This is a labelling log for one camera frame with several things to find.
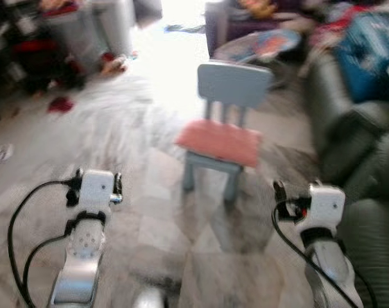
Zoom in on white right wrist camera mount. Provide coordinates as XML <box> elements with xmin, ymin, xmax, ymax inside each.
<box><xmin>296</xmin><ymin>184</ymin><xmax>346</xmax><ymax>233</ymax></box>

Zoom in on dark green leather sofa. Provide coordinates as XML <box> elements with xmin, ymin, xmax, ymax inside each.
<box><xmin>304</xmin><ymin>55</ymin><xmax>389</xmax><ymax>187</ymax></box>

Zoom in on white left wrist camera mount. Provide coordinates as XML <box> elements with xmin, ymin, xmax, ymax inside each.
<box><xmin>81</xmin><ymin>169</ymin><xmax>116</xmax><ymax>216</ymax></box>

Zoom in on tan and red shoes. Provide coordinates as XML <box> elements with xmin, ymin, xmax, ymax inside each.
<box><xmin>97</xmin><ymin>55</ymin><xmax>128</xmax><ymax>78</ymax></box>

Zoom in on dark green leather armchair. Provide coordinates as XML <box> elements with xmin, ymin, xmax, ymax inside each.
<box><xmin>339</xmin><ymin>128</ymin><xmax>389</xmax><ymax>308</ymax></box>

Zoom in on pile of mixed clothes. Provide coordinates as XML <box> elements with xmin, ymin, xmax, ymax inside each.
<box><xmin>304</xmin><ymin>3</ymin><xmax>368</xmax><ymax>52</ymax></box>

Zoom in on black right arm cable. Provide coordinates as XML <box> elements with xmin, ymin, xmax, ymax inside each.
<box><xmin>272</xmin><ymin>199</ymin><xmax>378</xmax><ymax>308</ymax></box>

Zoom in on light blue child chair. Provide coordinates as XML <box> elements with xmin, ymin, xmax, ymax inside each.
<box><xmin>182</xmin><ymin>61</ymin><xmax>274</xmax><ymax>205</ymax></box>

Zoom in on red crumpled cloth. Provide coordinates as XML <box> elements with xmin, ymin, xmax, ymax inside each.
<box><xmin>47</xmin><ymin>96</ymin><xmax>75</xmax><ymax>115</ymax></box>

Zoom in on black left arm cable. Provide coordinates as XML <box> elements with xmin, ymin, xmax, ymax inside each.
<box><xmin>7</xmin><ymin>170</ymin><xmax>84</xmax><ymax>307</ymax></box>

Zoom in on dark cluttered shelf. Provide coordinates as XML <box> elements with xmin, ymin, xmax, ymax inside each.
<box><xmin>0</xmin><ymin>0</ymin><xmax>86</xmax><ymax>94</ymax></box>

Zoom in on purple fabric sofa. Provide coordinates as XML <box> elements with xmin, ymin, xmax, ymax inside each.
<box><xmin>204</xmin><ymin>0</ymin><xmax>311</xmax><ymax>58</ymax></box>

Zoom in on tall silver metal bin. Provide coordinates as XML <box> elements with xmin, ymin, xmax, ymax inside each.
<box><xmin>92</xmin><ymin>0</ymin><xmax>134</xmax><ymax>58</ymax></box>

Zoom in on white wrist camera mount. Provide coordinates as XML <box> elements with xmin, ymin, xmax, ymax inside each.
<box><xmin>296</xmin><ymin>184</ymin><xmax>346</xmax><ymax>233</ymax></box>
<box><xmin>81</xmin><ymin>169</ymin><xmax>116</xmax><ymax>216</ymax></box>

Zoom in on wide silver metal bin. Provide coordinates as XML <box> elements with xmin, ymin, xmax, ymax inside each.
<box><xmin>44</xmin><ymin>10</ymin><xmax>108</xmax><ymax>73</ymax></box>

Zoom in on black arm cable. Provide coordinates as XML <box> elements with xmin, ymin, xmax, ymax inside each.
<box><xmin>272</xmin><ymin>199</ymin><xmax>378</xmax><ymax>308</ymax></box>
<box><xmin>7</xmin><ymin>170</ymin><xmax>84</xmax><ymax>307</ymax></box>

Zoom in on yellow bear plush toy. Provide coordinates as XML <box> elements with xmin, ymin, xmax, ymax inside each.
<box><xmin>243</xmin><ymin>0</ymin><xmax>279</xmax><ymax>19</ymax></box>

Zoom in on bumpy dotted small pillow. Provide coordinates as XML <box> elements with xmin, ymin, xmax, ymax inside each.
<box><xmin>175</xmin><ymin>119</ymin><xmax>263</xmax><ymax>169</ymax></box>

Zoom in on colourful baby bouncer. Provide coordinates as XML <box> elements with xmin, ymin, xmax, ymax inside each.
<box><xmin>214</xmin><ymin>29</ymin><xmax>303</xmax><ymax>65</ymax></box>

